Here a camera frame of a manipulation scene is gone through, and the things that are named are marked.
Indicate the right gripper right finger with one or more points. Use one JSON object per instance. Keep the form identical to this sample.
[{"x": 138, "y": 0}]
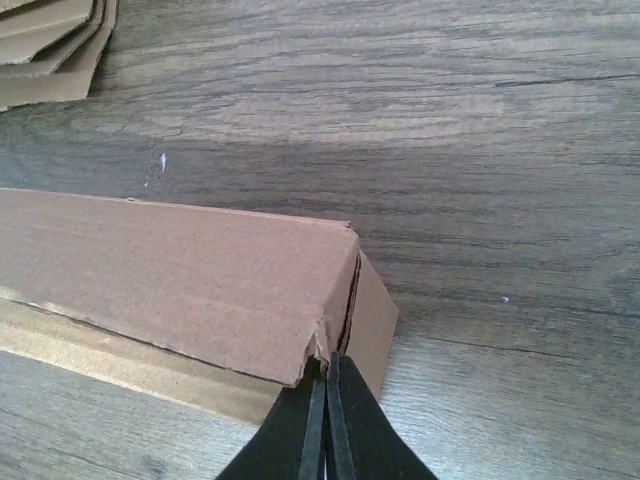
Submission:
[{"x": 361, "y": 443}]

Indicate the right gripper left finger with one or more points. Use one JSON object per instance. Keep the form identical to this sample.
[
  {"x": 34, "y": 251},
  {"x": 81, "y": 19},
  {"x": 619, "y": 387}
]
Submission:
[{"x": 290, "y": 442}]

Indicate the cardboard box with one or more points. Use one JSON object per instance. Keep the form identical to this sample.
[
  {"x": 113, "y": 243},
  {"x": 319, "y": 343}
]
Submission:
[{"x": 214, "y": 308}]

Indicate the stack of flat cardboard blanks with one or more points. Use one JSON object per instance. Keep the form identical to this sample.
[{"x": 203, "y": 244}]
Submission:
[{"x": 50, "y": 49}]

